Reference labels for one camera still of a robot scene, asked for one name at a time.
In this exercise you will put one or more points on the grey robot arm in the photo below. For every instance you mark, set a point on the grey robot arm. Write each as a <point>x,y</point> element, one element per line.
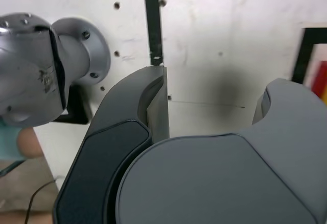
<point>25,68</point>

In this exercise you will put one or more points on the red cube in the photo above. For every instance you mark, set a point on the red cube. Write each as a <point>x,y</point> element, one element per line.
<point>323,67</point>

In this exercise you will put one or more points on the teal plastic piece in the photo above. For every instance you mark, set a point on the teal plastic piece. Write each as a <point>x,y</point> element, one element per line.
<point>10,142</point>

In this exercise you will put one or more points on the black tape square outline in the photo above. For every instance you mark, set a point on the black tape square outline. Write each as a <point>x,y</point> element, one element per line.
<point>301,55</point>

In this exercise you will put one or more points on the black tape strip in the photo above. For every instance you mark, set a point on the black tape strip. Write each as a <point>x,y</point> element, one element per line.
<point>153,30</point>

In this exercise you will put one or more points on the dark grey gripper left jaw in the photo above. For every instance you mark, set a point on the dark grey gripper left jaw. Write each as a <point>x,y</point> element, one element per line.
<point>102,170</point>

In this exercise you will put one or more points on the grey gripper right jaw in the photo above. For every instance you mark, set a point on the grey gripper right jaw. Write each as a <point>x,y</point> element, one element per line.
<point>217,183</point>

